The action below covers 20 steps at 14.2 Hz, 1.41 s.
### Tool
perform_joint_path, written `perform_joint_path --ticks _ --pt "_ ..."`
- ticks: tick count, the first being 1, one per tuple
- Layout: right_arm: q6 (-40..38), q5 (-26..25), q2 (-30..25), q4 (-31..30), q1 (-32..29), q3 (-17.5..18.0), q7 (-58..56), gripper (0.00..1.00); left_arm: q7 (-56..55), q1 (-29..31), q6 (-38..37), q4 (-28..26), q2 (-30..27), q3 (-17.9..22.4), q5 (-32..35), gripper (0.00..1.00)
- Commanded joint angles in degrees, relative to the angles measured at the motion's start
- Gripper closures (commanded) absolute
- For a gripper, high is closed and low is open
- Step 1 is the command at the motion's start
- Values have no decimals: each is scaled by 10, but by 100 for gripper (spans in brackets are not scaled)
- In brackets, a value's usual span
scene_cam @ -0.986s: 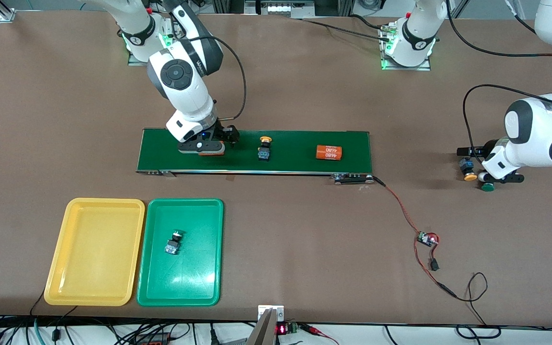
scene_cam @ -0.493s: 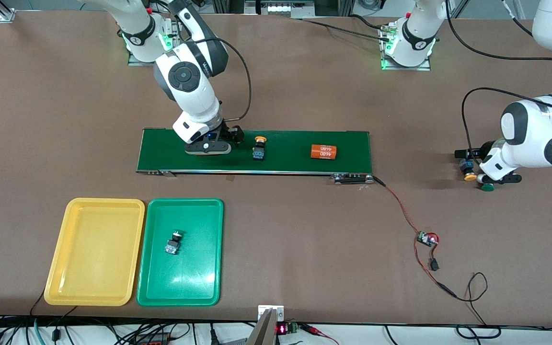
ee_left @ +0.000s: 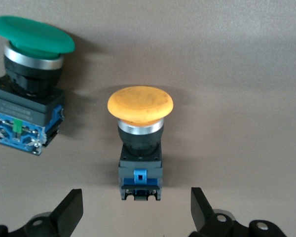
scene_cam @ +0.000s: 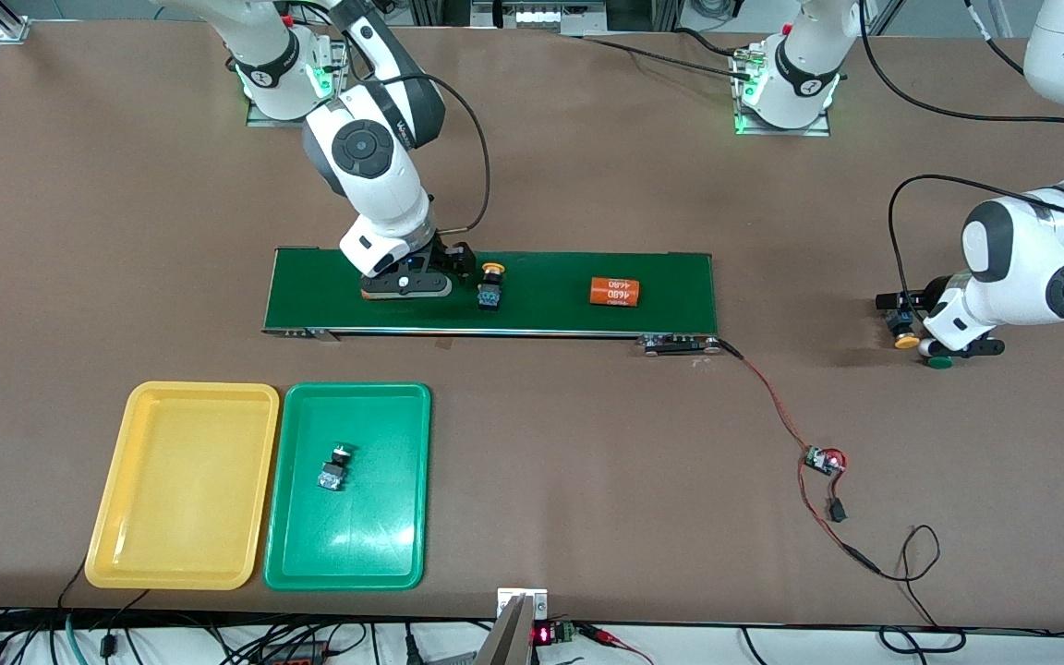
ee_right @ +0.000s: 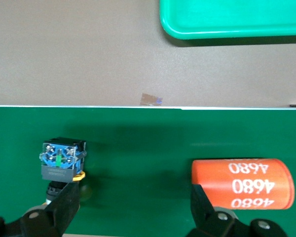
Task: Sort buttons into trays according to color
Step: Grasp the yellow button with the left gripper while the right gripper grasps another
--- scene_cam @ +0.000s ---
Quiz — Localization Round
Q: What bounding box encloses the yellow mushroom push button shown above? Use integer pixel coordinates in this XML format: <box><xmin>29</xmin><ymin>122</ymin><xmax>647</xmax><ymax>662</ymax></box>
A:
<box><xmin>477</xmin><ymin>261</ymin><xmax>508</xmax><ymax>312</ymax></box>
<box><xmin>885</xmin><ymin>309</ymin><xmax>923</xmax><ymax>351</ymax></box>

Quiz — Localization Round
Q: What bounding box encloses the green belt conveyor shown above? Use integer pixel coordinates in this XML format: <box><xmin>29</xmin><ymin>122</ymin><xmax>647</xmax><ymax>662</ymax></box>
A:
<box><xmin>261</xmin><ymin>247</ymin><xmax>725</xmax><ymax>358</ymax></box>

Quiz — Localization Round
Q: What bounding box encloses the small motor controller board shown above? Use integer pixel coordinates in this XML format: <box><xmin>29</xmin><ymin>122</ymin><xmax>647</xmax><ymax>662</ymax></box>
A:
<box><xmin>804</xmin><ymin>445</ymin><xmax>849</xmax><ymax>478</ymax></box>

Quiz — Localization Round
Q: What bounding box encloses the green plastic tray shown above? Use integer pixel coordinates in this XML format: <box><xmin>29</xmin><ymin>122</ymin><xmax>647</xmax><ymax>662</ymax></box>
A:
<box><xmin>263</xmin><ymin>382</ymin><xmax>432</xmax><ymax>592</ymax></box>

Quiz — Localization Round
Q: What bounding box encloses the yellow plastic tray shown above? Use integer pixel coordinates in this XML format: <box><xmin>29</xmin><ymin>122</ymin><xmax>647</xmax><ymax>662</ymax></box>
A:
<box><xmin>84</xmin><ymin>381</ymin><xmax>281</xmax><ymax>591</ymax></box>

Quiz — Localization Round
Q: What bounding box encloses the red alligator clip lead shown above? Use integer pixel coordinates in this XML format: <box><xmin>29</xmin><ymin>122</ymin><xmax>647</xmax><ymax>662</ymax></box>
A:
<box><xmin>578</xmin><ymin>623</ymin><xmax>655</xmax><ymax>665</ymax></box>

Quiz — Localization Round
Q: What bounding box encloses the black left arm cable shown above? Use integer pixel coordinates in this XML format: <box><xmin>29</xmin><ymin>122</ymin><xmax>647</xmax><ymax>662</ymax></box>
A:
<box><xmin>860</xmin><ymin>0</ymin><xmax>1064</xmax><ymax>301</ymax></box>

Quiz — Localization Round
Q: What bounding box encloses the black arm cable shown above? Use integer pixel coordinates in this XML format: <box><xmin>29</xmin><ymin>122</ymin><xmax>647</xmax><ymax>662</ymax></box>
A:
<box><xmin>375</xmin><ymin>72</ymin><xmax>492</xmax><ymax>234</ymax></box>
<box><xmin>860</xmin><ymin>0</ymin><xmax>1064</xmax><ymax>301</ymax></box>

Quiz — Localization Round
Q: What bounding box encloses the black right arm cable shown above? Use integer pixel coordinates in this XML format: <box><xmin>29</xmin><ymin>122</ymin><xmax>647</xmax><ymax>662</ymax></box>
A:
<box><xmin>375</xmin><ymin>72</ymin><xmax>492</xmax><ymax>234</ymax></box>

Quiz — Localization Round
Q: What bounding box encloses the red black motor wire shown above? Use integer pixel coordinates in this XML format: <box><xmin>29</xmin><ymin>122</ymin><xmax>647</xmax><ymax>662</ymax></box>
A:
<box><xmin>721</xmin><ymin>340</ymin><xmax>815</xmax><ymax>453</ymax></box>

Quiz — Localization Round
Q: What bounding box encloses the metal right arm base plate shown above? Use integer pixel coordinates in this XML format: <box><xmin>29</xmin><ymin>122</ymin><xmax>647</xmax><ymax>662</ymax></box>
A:
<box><xmin>246</xmin><ymin>26</ymin><xmax>354</xmax><ymax>129</ymax></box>

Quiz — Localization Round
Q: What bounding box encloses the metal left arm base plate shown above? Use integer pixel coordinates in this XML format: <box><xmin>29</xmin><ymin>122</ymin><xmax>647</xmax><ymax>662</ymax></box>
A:
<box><xmin>733</xmin><ymin>51</ymin><xmax>832</xmax><ymax>138</ymax></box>

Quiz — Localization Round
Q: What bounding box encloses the red black twin wire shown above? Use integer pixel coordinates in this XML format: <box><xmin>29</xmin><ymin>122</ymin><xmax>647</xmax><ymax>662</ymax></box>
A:
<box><xmin>797</xmin><ymin>459</ymin><xmax>868</xmax><ymax>566</ymax></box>

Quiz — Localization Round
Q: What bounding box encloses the thin black cable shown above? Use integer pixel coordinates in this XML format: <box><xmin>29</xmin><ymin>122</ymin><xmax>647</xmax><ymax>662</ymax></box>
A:
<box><xmin>851</xmin><ymin>524</ymin><xmax>969</xmax><ymax>655</ymax></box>

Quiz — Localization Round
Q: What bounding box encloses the aluminium frame with labels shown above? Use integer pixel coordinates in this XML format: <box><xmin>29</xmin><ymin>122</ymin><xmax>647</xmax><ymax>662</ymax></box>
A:
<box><xmin>470</xmin><ymin>0</ymin><xmax>609</xmax><ymax>30</ymax></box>

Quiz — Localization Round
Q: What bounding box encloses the black table cable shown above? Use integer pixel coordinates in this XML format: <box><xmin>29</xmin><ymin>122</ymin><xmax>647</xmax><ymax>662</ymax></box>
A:
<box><xmin>576</xmin><ymin>33</ymin><xmax>753</xmax><ymax>79</ymax></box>

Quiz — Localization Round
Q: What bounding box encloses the small metal bracket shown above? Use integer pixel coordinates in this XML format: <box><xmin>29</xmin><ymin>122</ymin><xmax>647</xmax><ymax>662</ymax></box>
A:
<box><xmin>497</xmin><ymin>587</ymin><xmax>550</xmax><ymax>618</ymax></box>

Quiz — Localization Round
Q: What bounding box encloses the grey camera stand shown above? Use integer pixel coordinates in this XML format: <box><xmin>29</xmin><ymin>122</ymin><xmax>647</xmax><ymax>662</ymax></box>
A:
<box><xmin>475</xmin><ymin>594</ymin><xmax>536</xmax><ymax>665</ymax></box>

